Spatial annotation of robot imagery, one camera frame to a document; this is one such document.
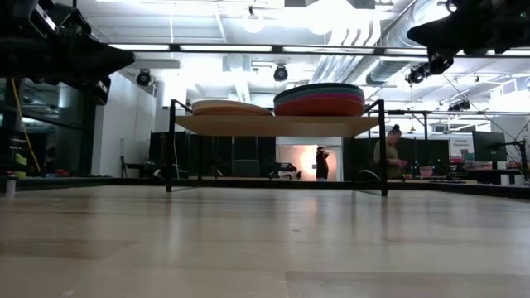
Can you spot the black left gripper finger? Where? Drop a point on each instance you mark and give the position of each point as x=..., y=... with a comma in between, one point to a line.
x=91, y=62
x=99, y=93

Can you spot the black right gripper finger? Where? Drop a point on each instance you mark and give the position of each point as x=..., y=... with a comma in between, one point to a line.
x=441, y=62
x=443, y=33

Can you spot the dark teal plate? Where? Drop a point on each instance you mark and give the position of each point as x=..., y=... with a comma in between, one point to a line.
x=319, y=85

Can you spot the white plate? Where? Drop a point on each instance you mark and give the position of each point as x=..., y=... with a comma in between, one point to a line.
x=223, y=104

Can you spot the orange plate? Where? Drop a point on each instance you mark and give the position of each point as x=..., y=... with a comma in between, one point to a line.
x=319, y=108

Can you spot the black spotlight cluster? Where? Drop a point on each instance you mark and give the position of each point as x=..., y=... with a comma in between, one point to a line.
x=416, y=75

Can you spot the black ceiling spotlight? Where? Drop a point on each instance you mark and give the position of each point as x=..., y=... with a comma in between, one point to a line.
x=280, y=73
x=143, y=78

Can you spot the white poster sign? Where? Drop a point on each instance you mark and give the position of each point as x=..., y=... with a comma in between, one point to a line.
x=461, y=147

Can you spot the black computer monitor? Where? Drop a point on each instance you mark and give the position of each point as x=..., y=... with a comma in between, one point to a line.
x=488, y=147

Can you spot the person at workbench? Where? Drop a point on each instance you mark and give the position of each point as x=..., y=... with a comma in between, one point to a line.
x=389, y=153

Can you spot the person in doorway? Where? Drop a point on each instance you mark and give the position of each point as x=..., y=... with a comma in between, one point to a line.
x=322, y=165

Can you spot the white wheeled robot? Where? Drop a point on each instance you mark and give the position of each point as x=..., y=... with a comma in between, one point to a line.
x=285, y=169

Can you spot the silver ventilation duct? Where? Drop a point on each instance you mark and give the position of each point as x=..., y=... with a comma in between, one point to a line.
x=393, y=66

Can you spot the small white post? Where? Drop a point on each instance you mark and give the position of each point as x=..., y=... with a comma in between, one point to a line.
x=10, y=186

